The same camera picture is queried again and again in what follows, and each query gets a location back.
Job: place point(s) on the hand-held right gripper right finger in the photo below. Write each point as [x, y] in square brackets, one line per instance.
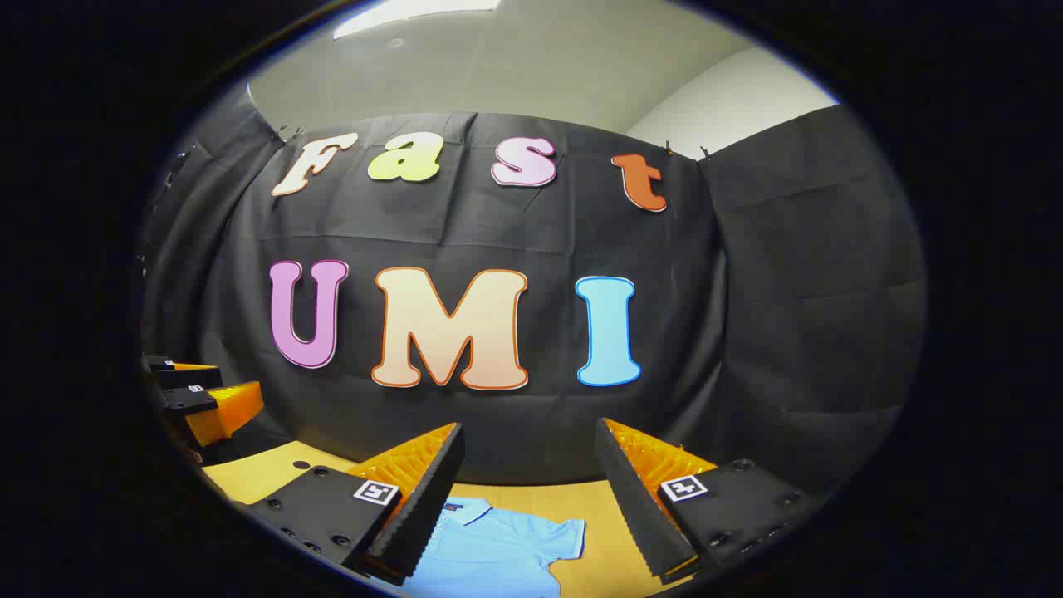
[635, 507]

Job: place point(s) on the ceiling light panel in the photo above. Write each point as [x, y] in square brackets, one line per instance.
[399, 15]

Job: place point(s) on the light blue T-shirt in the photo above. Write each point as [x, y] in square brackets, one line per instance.
[498, 548]

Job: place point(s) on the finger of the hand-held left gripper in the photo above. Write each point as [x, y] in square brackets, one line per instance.
[224, 415]
[187, 378]

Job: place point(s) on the black backdrop cloth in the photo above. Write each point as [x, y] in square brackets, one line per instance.
[515, 232]

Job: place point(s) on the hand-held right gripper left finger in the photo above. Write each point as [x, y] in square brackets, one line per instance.
[423, 507]

